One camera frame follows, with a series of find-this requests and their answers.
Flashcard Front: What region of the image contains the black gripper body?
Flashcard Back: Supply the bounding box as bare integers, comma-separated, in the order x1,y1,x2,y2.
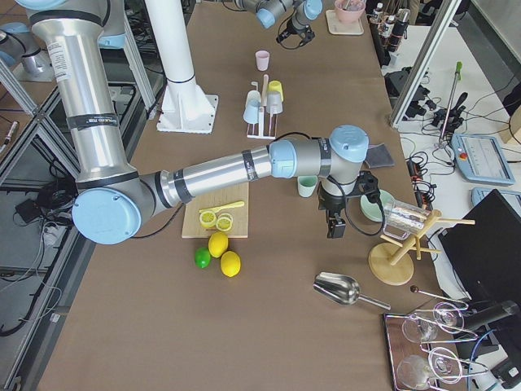
280,18,315,47
353,170,381,204

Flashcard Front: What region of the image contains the pink cup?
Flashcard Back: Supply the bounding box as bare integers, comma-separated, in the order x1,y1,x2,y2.
255,50,270,72

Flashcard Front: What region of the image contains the green cup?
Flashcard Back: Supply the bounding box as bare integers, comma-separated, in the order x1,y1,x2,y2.
297,176,318,198

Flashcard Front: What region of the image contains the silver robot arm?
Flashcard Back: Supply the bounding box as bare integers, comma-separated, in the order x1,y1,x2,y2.
24,1,379,244
233,0,323,50

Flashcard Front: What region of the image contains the yellow cup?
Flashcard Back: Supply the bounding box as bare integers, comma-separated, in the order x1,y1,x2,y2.
268,80,284,100

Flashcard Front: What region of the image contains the grey cup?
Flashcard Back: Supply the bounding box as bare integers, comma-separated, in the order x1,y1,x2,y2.
266,90,283,115

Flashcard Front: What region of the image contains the white cup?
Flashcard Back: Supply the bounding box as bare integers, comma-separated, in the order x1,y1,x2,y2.
246,90,261,104

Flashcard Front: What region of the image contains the blue cup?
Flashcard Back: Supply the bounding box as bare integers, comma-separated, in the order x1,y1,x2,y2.
243,99,261,125

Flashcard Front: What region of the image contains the green bowl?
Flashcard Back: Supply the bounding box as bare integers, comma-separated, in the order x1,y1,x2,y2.
360,190,394,222

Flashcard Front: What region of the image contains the beige tray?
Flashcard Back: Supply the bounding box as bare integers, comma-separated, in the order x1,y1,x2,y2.
326,10,364,36

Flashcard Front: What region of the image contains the grey folded cloth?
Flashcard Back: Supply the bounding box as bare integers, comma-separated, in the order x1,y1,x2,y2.
364,143,395,169

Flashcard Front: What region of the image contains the pink bowl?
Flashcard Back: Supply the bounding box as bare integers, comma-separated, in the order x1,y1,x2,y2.
334,0,366,24

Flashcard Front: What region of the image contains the clear glass mug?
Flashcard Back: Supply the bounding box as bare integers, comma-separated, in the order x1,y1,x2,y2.
383,200,430,240

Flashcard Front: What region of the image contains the wooden mug tree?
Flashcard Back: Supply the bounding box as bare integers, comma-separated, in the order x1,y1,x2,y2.
368,209,475,286

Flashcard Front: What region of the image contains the steel scoop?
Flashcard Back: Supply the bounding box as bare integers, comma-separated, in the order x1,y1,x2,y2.
313,271,391,310

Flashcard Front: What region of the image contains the blue teach pendant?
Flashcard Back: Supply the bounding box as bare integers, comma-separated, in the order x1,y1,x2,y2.
450,134,515,186

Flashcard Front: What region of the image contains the black laptop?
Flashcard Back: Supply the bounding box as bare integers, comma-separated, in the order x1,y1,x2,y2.
438,190,520,303

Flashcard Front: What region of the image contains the lemon slice right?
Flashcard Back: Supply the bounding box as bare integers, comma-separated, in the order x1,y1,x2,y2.
215,213,234,232

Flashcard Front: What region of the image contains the lemon slice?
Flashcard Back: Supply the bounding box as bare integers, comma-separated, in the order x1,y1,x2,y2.
215,213,234,232
199,209,217,229

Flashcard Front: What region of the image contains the yellow plastic knife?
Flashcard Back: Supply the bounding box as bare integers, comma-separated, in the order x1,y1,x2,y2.
199,200,245,213

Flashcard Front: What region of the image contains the lemon front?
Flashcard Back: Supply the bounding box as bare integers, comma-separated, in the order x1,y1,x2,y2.
221,251,242,278

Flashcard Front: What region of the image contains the lemon near board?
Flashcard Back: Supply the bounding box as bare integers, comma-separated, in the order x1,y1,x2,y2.
208,231,229,258

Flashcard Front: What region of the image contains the lemon slice left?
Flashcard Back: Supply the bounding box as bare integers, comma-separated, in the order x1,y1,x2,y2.
199,209,217,229

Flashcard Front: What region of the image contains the lime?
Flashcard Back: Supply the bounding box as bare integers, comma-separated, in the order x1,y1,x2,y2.
194,247,212,269

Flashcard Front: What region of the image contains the bamboo cutting board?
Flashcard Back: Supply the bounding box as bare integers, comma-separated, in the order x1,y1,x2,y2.
182,182,249,239

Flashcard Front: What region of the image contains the wine glass rack tray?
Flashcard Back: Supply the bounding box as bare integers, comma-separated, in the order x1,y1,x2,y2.
383,301,488,390

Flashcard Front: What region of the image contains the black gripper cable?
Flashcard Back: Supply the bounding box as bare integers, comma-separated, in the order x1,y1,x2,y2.
325,174,387,236

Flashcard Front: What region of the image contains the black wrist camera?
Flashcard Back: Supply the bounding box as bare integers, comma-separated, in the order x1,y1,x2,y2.
326,210,346,239

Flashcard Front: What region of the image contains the white wire cup holder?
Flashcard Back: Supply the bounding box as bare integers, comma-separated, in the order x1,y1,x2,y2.
246,74,282,139

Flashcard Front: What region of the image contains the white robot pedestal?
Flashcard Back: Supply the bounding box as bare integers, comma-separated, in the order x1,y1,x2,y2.
146,0,218,134

